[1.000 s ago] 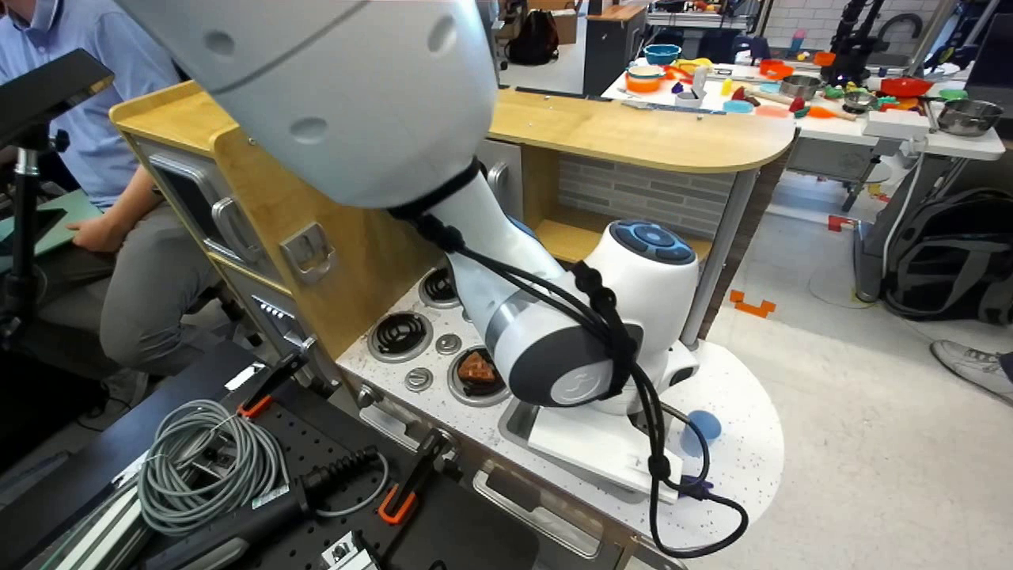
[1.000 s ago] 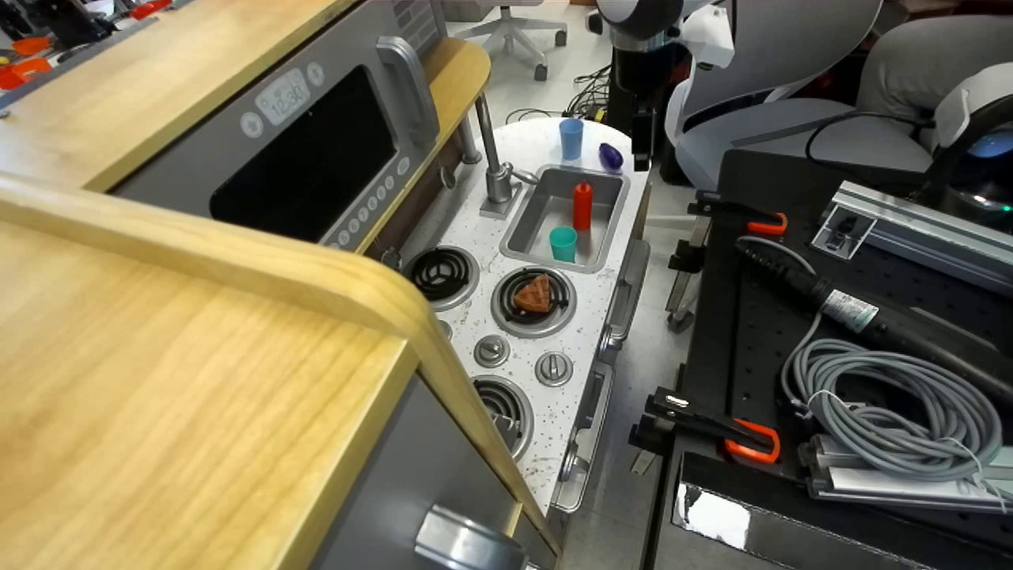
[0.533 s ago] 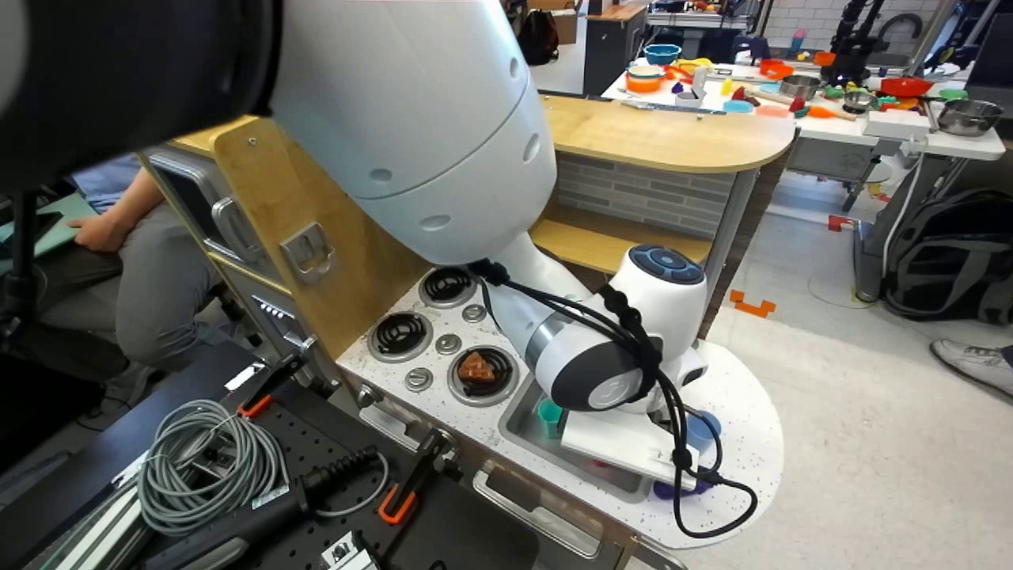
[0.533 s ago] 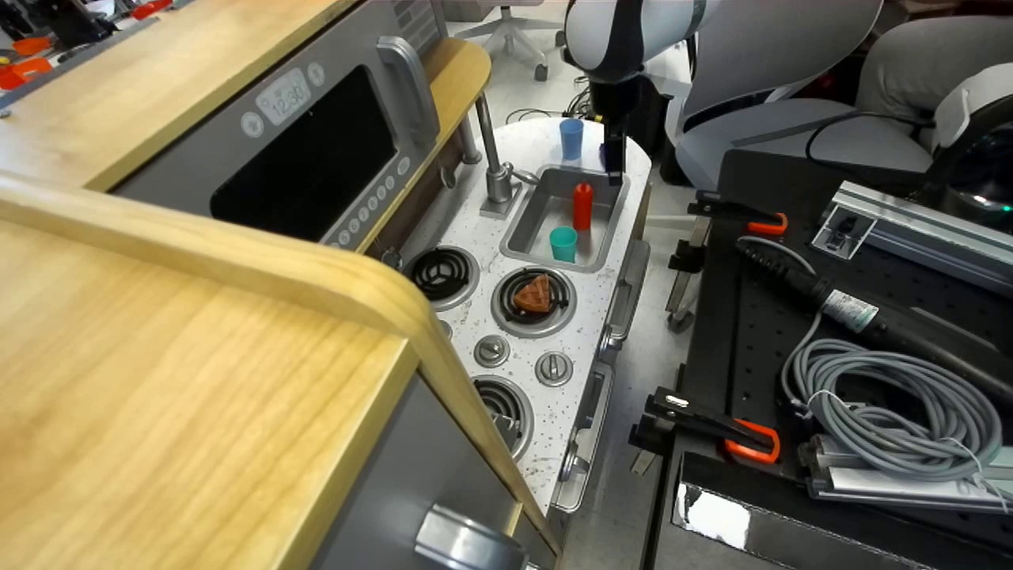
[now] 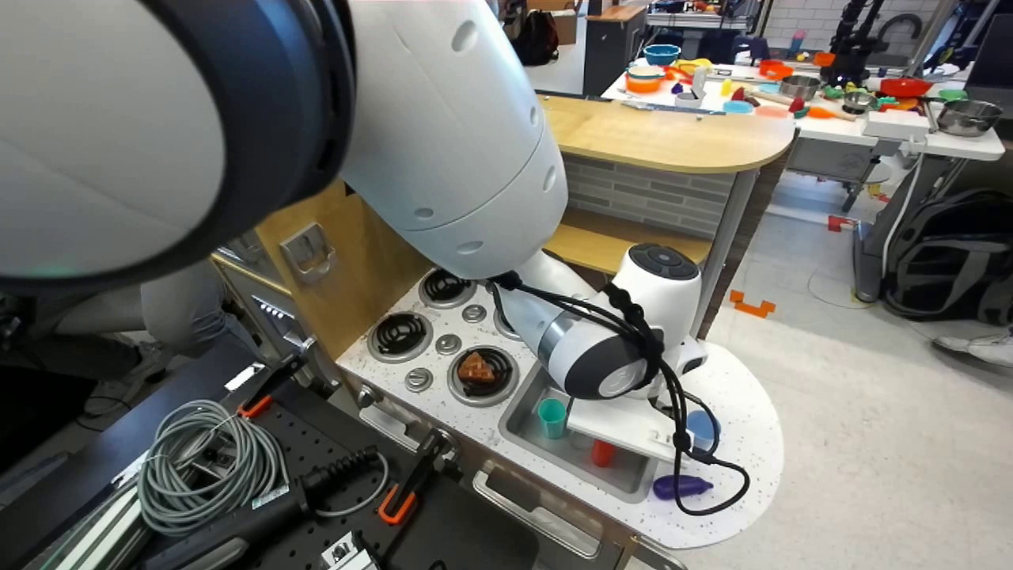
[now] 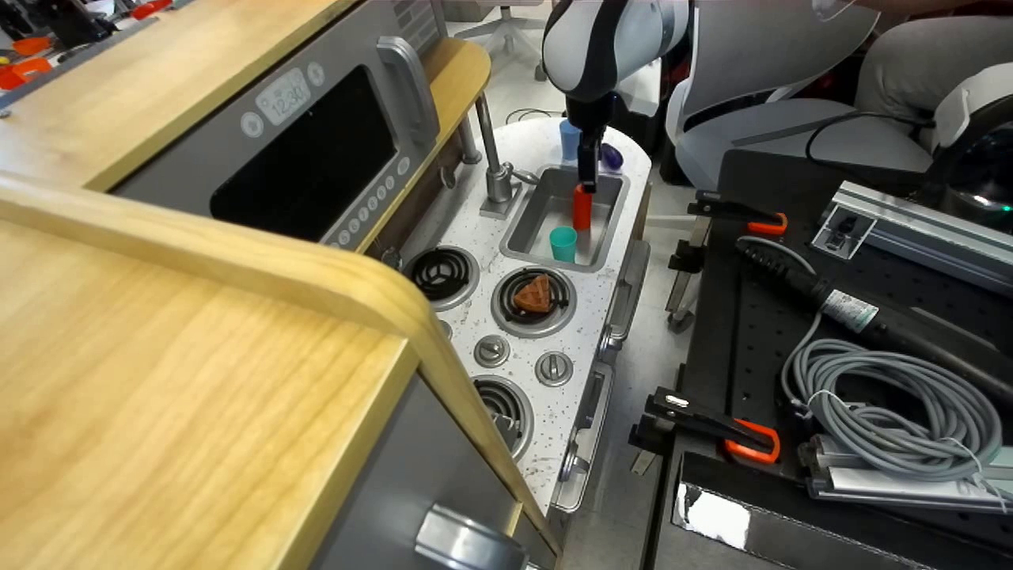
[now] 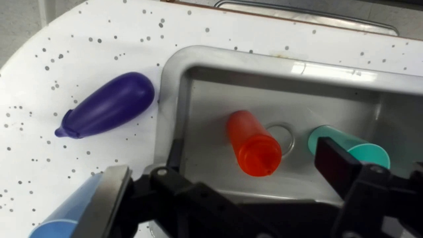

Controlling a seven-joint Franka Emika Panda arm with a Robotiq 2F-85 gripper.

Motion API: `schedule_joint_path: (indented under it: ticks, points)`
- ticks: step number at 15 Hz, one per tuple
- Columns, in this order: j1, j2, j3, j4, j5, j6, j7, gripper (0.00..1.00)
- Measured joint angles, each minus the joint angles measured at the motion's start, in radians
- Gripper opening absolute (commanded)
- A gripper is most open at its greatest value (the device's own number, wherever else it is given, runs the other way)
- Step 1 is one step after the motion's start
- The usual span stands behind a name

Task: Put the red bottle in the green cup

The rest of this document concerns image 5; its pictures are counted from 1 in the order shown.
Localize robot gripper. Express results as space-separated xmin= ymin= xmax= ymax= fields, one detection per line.
xmin=564 ymin=394 xmax=677 ymax=463

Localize green toy cup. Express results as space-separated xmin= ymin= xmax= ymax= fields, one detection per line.
xmin=532 ymin=394 xmax=569 ymax=444

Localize blue toy cup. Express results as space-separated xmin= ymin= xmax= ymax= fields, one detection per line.
xmin=679 ymin=407 xmax=720 ymax=455

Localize purple toy eggplant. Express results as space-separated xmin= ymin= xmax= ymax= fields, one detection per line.
xmin=650 ymin=470 xmax=716 ymax=502

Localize grey toy sink basin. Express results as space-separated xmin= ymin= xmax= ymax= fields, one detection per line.
xmin=497 ymin=360 xmax=668 ymax=502

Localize white speckled toy kitchen counter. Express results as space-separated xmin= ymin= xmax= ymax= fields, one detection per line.
xmin=336 ymin=264 xmax=788 ymax=551

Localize brown toy food piece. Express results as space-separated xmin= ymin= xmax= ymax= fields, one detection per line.
xmin=460 ymin=352 xmax=500 ymax=385

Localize black toy stove burner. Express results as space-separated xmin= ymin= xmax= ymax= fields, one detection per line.
xmin=445 ymin=343 xmax=521 ymax=407
xmin=368 ymin=309 xmax=437 ymax=363
xmin=418 ymin=266 xmax=478 ymax=309

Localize orange floor piece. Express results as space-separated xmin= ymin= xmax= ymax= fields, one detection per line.
xmin=728 ymin=288 xmax=777 ymax=319

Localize small wooden shelf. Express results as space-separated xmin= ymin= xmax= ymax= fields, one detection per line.
xmin=541 ymin=218 xmax=717 ymax=280

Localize black perforated breadboard table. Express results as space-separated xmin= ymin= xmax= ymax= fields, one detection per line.
xmin=0 ymin=345 xmax=637 ymax=570

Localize black orange bar clamp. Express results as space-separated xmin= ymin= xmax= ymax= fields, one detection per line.
xmin=234 ymin=352 xmax=314 ymax=424
xmin=373 ymin=424 xmax=451 ymax=527

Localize wooden bar counter top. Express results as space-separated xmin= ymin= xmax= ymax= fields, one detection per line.
xmin=535 ymin=90 xmax=800 ymax=178

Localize wooden toy kitchen cabinet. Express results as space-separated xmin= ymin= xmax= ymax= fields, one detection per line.
xmin=250 ymin=178 xmax=437 ymax=360

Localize orange bowl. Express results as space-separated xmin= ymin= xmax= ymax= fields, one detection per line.
xmin=624 ymin=65 xmax=668 ymax=94

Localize black backpack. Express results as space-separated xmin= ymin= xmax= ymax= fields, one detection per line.
xmin=881 ymin=183 xmax=1013 ymax=325

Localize white table with toys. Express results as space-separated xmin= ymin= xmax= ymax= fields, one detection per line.
xmin=599 ymin=56 xmax=1009 ymax=167

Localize black cabinet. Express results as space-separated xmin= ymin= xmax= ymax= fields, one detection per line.
xmin=583 ymin=4 xmax=653 ymax=98

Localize red bowl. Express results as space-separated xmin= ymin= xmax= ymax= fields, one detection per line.
xmin=881 ymin=74 xmax=937 ymax=103

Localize metal bowl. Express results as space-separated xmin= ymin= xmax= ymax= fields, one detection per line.
xmin=929 ymin=98 xmax=1007 ymax=140

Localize metal cabinet handle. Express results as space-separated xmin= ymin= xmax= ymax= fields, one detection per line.
xmin=280 ymin=220 xmax=332 ymax=277

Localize coiled grey cable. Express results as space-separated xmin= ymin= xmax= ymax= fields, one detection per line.
xmin=137 ymin=394 xmax=292 ymax=539

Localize short aluminium profile rail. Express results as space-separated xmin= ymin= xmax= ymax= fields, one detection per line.
xmin=20 ymin=479 xmax=152 ymax=570

